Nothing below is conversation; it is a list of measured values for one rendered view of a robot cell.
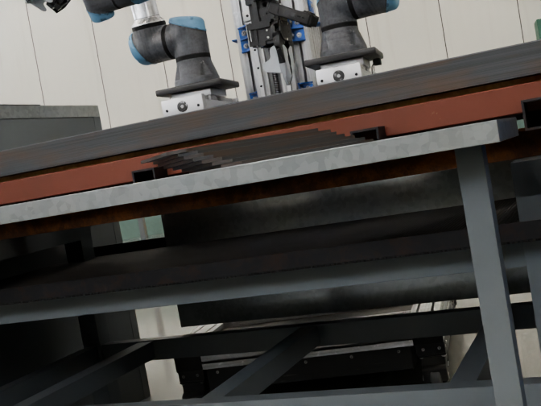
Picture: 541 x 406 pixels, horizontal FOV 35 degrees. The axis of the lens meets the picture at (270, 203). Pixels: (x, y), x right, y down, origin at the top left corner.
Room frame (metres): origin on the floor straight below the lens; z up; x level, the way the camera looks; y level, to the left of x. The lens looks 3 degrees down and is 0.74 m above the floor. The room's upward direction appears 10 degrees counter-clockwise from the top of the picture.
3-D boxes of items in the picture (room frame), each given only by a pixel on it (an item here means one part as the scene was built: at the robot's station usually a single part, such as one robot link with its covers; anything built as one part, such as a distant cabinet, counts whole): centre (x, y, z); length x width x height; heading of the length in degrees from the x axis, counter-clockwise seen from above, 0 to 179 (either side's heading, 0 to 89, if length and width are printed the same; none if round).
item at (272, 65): (1.97, -0.07, 0.96); 0.06 x 0.03 x 0.09; 68
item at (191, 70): (2.86, 0.17, 1.09); 0.15 x 0.15 x 0.10
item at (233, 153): (1.43, 0.05, 0.77); 0.45 x 0.20 x 0.04; 68
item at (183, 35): (2.86, 0.18, 1.20); 0.13 x 0.12 x 0.14; 66
